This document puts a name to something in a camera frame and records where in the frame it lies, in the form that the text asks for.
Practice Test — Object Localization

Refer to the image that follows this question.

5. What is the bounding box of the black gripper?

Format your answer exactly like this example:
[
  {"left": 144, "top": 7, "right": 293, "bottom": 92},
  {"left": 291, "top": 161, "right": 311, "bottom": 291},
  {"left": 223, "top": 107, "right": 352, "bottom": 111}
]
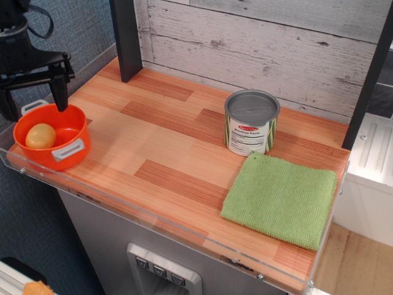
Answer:
[{"left": 0, "top": 31, "right": 75, "bottom": 122}]

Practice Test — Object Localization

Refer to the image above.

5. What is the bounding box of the yellow potato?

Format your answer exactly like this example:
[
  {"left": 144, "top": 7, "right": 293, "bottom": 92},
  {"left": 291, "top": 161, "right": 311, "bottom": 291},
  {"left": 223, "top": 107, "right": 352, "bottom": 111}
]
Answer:
[{"left": 25, "top": 124, "right": 56, "bottom": 149}]

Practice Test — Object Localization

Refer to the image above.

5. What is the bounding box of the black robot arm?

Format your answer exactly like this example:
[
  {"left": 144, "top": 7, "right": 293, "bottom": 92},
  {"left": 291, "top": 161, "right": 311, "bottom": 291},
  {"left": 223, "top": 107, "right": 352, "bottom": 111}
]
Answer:
[{"left": 1, "top": 1, "right": 75, "bottom": 122}]

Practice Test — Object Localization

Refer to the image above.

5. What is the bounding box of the silver tin can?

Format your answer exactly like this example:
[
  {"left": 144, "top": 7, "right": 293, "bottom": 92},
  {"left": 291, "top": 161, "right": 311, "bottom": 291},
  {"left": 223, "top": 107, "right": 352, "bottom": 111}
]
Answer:
[{"left": 224, "top": 90, "right": 281, "bottom": 157}]

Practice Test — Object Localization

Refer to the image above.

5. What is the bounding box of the silver toy fridge cabinet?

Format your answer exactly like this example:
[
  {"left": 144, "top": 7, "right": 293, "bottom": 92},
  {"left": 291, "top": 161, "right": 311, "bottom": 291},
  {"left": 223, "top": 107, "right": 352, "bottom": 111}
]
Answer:
[{"left": 59, "top": 191, "right": 284, "bottom": 294}]

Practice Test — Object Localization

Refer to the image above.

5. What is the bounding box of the orange object bottom left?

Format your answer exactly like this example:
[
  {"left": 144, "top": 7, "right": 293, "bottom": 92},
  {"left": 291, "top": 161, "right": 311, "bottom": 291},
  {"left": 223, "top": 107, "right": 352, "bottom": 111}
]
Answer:
[{"left": 22, "top": 281, "right": 55, "bottom": 295}]

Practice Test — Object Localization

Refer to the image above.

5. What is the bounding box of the clear acrylic table guard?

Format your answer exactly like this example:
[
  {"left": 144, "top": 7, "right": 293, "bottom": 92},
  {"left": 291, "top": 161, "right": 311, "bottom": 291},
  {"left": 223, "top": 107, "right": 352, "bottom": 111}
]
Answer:
[{"left": 0, "top": 147, "right": 317, "bottom": 295}]

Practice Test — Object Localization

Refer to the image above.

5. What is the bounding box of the green folded cloth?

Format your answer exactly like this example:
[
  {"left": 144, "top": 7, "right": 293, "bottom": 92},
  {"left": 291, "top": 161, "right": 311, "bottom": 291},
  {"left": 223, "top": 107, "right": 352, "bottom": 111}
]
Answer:
[{"left": 220, "top": 152, "right": 337, "bottom": 251}]

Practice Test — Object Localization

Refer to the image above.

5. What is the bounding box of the white toy appliance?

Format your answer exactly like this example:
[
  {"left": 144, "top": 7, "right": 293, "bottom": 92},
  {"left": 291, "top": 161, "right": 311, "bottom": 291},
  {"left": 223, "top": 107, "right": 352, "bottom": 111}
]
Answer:
[{"left": 333, "top": 114, "right": 392, "bottom": 246}]

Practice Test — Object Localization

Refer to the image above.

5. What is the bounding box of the orange bowl with grey handles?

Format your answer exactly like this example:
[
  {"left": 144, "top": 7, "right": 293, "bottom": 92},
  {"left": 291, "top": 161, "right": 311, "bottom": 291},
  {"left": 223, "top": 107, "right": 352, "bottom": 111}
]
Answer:
[{"left": 13, "top": 100, "right": 91, "bottom": 171}]

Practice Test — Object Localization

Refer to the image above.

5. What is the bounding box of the black cable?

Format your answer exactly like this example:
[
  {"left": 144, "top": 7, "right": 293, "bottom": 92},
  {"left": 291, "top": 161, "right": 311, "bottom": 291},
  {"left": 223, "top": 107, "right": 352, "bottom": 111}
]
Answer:
[{"left": 26, "top": 2, "right": 55, "bottom": 39}]

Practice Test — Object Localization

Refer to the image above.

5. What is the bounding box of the dark vertical post left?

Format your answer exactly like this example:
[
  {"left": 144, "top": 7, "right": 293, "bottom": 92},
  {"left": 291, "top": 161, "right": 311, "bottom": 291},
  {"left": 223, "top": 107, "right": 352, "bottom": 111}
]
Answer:
[{"left": 109, "top": 0, "right": 143, "bottom": 82}]

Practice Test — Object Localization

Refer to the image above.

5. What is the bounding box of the dark vertical post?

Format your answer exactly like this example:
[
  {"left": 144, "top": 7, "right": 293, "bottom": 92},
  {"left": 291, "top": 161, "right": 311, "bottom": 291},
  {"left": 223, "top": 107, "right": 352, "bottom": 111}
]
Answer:
[
  {"left": 109, "top": 0, "right": 143, "bottom": 82},
  {"left": 341, "top": 1, "right": 392, "bottom": 150}
]

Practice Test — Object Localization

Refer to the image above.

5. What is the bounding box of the dark vertical post right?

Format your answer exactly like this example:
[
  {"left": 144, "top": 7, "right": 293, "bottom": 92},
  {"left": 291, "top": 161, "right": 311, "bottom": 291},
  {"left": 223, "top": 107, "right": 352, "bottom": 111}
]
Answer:
[{"left": 341, "top": 1, "right": 392, "bottom": 150}]

